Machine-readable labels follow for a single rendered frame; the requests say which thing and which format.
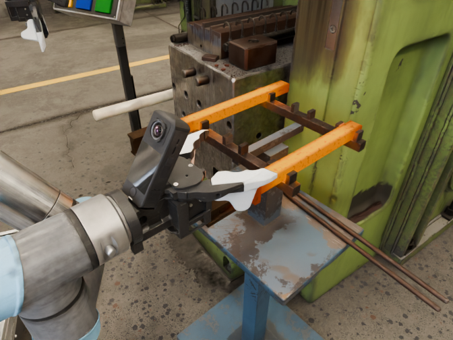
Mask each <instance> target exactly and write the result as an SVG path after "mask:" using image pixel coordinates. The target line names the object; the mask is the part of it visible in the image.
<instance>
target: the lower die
mask: <svg viewBox="0 0 453 340"><path fill-rule="evenodd" d="M295 6H297V5H294V6H293V5H285V6H282V5H280V6H276V7H269V8H265V9H258V10H253V11H246V12H243V13H236V14H231V15H227V16H220V17H216V18H209V19H205V20H198V21H193V22H187V37H188V43H190V44H192V45H194V46H196V47H198V48H200V49H202V50H204V51H206V52H208V53H210V54H212V55H219V59H224V58H227V57H229V52H227V51H226V52H225V51H224V50H223V47H222V46H223V44H224V43H226V42H228V41H229V26H228V25H227V24H226V25H225V28H223V24H217V25H213V26H210V30H207V29H205V28H204V23H208V22H215V21H219V20H226V19H230V18H237V17H241V16H248V15H251V14H256V13H263V12H267V11H274V10H277V9H284V8H288V7H295ZM290 12H291V11H287V13H288V16H289V20H288V28H293V27H295V22H296V15H297V14H296V12H295V11H293V12H292V15H290ZM276 15H277V17H278V25H277V28H278V31H279V30H284V27H285V26H286V14H285V13H283V14H282V17H280V13H276ZM265 17H266V19H267V26H266V30H267V33H270V32H273V31H274V29H275V25H276V17H275V16H274V15H272V17H271V19H270V18H269V17H270V15H266V16H265ZM258 18H259V17H255V18H253V19H254V20H255V33H256V35H258V34H263V33H264V26H265V20H264V18H263V17H261V19H260V21H258ZM241 21H242V22H243V27H244V28H243V35H244V38H245V37H248V36H252V34H253V21H252V20H249V23H247V19H244V20H241ZM235 22H236V21H234V22H229V24H230V25H231V38H232V40H236V39H239V38H241V23H240V22H238V23H237V26H236V25H235ZM293 39H294V36H292V37H289V38H284V39H281V40H277V45H281V44H284V43H290V42H293ZM200 45H202V48H201V47H200Z"/></svg>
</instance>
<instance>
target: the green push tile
mask: <svg viewBox="0 0 453 340"><path fill-rule="evenodd" d="M112 5H113V0H96V5H95V11H96V12H100V13H107V14H111V10H112Z"/></svg>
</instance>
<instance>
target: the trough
mask: <svg viewBox="0 0 453 340"><path fill-rule="evenodd" d="M292 9H297V6H295V7H288V8H284V9H277V10H274V11H267V12H263V13H256V14H251V15H248V16H241V17H237V18H230V19H226V20H219V21H215V22H208V23H204V28H205V29H207V30H210V26H213V25H217V24H223V23H225V22H234V21H237V20H244V19H248V18H250V17H252V18H255V17H259V16H261V15H264V16H266V15H270V14H271V13H280V12H282V11H290V10H292Z"/></svg>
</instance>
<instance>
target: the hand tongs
mask: <svg viewBox="0 0 453 340"><path fill-rule="evenodd" d="M283 194H284V195H285V196H286V197H287V198H288V199H289V200H291V201H292V202H293V203H295V204H296V205H297V206H298V207H300V208H301V209H302V210H304V211H305V212H306V213H307V214H309V215H310V216H312V217H313V218H314V219H315V220H316V221H318V222H319V223H321V224H322V225H323V226H324V227H326V228H327V229H329V230H330V231H331V232H332V233H334V234H335V235H337V236H338V237H339V238H340V239H342V240H343V241H344V242H346V243H347V244H348V245H349V246H351V247H352V248H354V249H355V250H356V251H358V252H359V253H360V254H361V255H363V256H364V257H366V259H368V260H369V261H371V262H372V263H374V264H375V265H376V266H377V267H378V268H380V269H381V270H383V271H384V272H385V273H386V274H388V275H389V276H391V277H392V278H393V279H394V280H395V281H397V282H398V283H400V284H401V285H402V286H403V287H405V288H406V289H408V290H409V291H410V292H411V293H413V294H414V295H415V296H417V297H418V298H419V299H420V300H422V301H423V302H425V303H426V304H427V305H428V306H430V307H431V308H433V309H434V310H435V311H436V312H440V311H441V310H442V309H441V308H440V307H439V306H438V305H437V304H436V303H435V302H433V301H431V300H430V299H429V298H428V297H426V296H425V295H423V294H422V293H421V292H420V291H418V290H417V289H415V288H414V287H413V286H412V285H410V284H409V283H407V282H406V281H405V280H404V279H402V278H401V277H399V276H398V275H397V274H396V273H394V272H393V271H391V270H390V269H389V268H388V267H386V266H385V265H383V264H382V263H381V262H380V261H378V260H377V259H375V258H374V257H373V256H372V255H370V254H369V253H367V252H366V251H365V250H364V249H362V248H361V247H359V246H358V245H357V244H356V243H354V242H353V241H351V240H350V239H349V238H347V237H346V236H345V235H343V234H342V233H341V232H339V231H338V230H337V229H335V228H334V227H333V226H331V225H330V224H329V223H327V222H326V221H325V220H323V219H322V218H321V217H319V216H318V215H316V214H315V213H314V212H313V211H311V210H310V209H308V208H307V207H306V206H305V205H303V204H302V203H300V202H299V201H298V200H297V199H295V198H294V197H291V196H289V195H288V194H286V193H284V192H283ZM296 195H297V196H298V197H300V198H301V199H303V200H304V201H306V203H308V204H310V205H311V206H312V207H314V208H315V209H316V210H318V211H319V212H321V213H322V214H323V215H325V216H326V217H328V218H329V219H330V220H331V221H333V222H334V223H336V224H337V225H338V226H339V227H341V228H343V229H344V230H345V231H346V232H348V233H349V234H351V235H352V236H353V237H355V238H356V239H357V240H359V241H360V242H361V243H363V244H364V245H366V246H367V247H368V248H369V249H371V250H373V251H374V252H375V253H376V254H378V255H379V256H381V257H382V258H383V259H384V260H386V261H387V262H389V263H390V264H391V265H393V266H394V267H396V268H397V269H398V270H400V271H401V272H402V273H404V274H405V275H406V276H408V277H409V278H411V279H412V280H413V281H414V282H416V283H417V284H419V285H420V286H422V287H423V288H424V289H426V290H427V291H428V292H429V293H431V294H432V295H434V296H435V297H436V298H437V299H439V300H441V301H442V302H443V303H445V304H448V303H449V299H448V298H446V297H445V296H444V295H442V294H441V293H440V292H438V291H437V290H435V289H434V288H433V287H431V286H430V285H428V284H427V283H426V282H424V281H423V280H421V279H420V278H418V277H417V276H416V275H414V274H413V273H412V272H410V271H409V270H408V269H406V268H404V267H403V266H402V265H401V264H399V263H398V262H397V261H395V260H394V259H392V258H391V257H389V256H388V255H387V254H385V253H384V252H382V251H381V250H380V249H378V248H377V247H375V246H374V245H373V244H371V243H370V242H369V241H367V240H366V239H365V238H363V237H361V236H360V235H359V234H358V233H356V232H355V231H353V230H352V229H351V228H349V227H348V226H346V225H345V224H344V223H342V222H341V221H339V220H338V219H337V218H335V217H334V216H332V215H331V214H330V213H328V212H327V211H326V210H324V209H323V208H322V207H320V206H318V205H317V204H316V203H315V202H313V201H312V200H310V199H309V198H308V197H306V196H304V195H303V194H302V193H301V192H299V193H298V194H296Z"/></svg>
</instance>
